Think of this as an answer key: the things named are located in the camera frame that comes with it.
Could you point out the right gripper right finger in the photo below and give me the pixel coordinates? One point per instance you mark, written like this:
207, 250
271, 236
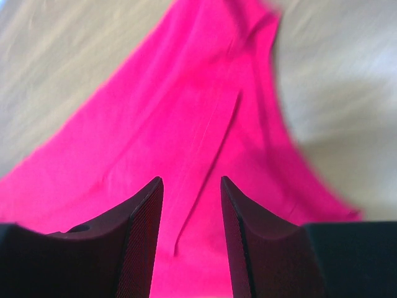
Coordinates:
270, 257

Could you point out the red t shirt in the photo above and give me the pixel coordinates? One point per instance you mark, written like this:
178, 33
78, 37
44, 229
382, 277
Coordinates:
194, 103

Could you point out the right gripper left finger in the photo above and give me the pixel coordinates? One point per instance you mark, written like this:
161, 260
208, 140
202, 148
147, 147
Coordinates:
111, 255

